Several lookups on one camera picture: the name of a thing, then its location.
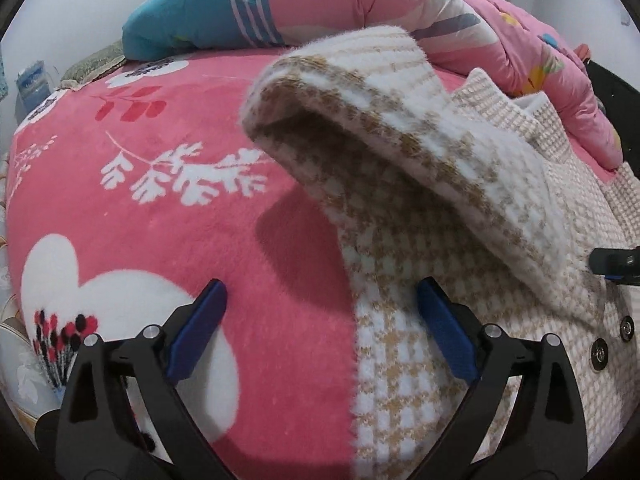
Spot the beige white houndstooth coat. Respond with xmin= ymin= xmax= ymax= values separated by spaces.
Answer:
xmin=240 ymin=25 xmax=640 ymax=480

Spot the black headboard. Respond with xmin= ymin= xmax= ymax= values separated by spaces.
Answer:
xmin=585 ymin=60 xmax=623 ymax=161

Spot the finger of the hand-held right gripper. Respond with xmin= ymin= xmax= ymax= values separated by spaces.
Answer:
xmin=589 ymin=246 xmax=640 ymax=283

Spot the blue water jug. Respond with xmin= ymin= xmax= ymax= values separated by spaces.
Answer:
xmin=15 ymin=61 xmax=51 ymax=111

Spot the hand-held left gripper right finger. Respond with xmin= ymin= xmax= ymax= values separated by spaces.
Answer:
xmin=415 ymin=277 xmax=588 ymax=480

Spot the green patterned cloth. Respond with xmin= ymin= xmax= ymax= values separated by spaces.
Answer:
xmin=60 ymin=42 xmax=128 ymax=92

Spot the pink floral blanket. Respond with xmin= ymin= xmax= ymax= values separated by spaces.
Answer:
xmin=5 ymin=47 xmax=621 ymax=480

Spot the pink and blue quilt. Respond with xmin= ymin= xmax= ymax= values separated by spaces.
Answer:
xmin=122 ymin=0 xmax=623 ymax=171

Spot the patterned grey bed sheet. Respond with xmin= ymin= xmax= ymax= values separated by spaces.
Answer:
xmin=0 ymin=260 xmax=66 ymax=426

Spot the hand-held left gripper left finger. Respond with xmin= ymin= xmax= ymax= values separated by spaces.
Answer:
xmin=54 ymin=279 xmax=236 ymax=480

